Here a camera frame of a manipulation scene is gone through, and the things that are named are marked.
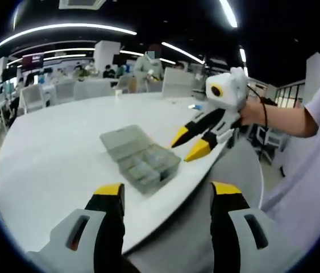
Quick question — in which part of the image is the clear plastic guide fixture box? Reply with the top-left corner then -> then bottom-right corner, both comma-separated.
99,124 -> 182,196

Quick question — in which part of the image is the straight ceiling light strip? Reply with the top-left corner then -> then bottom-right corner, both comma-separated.
218,0 -> 239,28

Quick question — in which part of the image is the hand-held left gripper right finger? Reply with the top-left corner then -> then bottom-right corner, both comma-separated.
210,181 -> 301,273

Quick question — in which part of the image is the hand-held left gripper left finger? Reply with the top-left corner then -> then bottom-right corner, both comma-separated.
25,183 -> 138,273

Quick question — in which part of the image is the ceiling air vent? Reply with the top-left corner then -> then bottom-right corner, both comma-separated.
59,0 -> 106,11

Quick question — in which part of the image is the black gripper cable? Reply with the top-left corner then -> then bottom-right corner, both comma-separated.
246,84 -> 279,107

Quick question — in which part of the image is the person in lavender shirt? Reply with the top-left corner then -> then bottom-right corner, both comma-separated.
261,44 -> 320,248

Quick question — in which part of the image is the person's right hand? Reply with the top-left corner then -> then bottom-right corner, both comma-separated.
238,101 -> 264,126

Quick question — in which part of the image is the white desk partition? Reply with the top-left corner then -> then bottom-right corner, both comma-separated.
161,68 -> 194,97

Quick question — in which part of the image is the dark red wall screen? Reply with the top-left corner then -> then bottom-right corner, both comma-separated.
22,52 -> 45,68

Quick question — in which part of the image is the curved ceiling light strip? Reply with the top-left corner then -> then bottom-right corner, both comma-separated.
0,22 -> 138,51

